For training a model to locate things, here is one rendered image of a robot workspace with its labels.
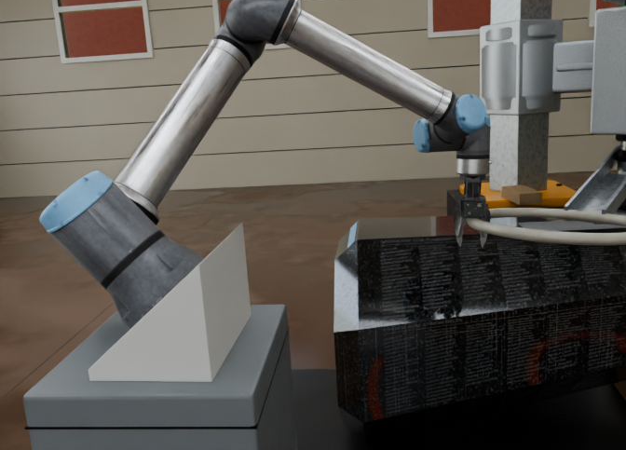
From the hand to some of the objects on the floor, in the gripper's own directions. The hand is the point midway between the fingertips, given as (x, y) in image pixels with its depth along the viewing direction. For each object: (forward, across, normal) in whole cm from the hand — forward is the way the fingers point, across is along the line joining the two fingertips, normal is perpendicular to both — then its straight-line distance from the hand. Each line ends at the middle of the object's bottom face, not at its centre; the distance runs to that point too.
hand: (470, 241), depth 167 cm
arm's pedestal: (+91, -56, -68) cm, 126 cm away
